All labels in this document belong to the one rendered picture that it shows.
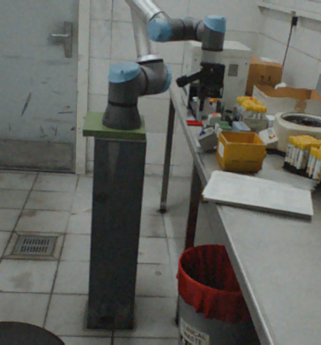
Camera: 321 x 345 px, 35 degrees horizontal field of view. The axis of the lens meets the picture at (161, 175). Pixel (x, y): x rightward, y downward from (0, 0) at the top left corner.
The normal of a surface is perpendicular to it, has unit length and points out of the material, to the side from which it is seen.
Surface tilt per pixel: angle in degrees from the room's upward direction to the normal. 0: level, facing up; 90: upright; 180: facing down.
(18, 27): 90
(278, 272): 0
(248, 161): 90
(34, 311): 0
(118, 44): 90
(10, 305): 0
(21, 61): 90
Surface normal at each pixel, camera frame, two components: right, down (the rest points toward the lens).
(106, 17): 0.07, 0.37
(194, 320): -0.68, 0.28
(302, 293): 0.08, -0.93
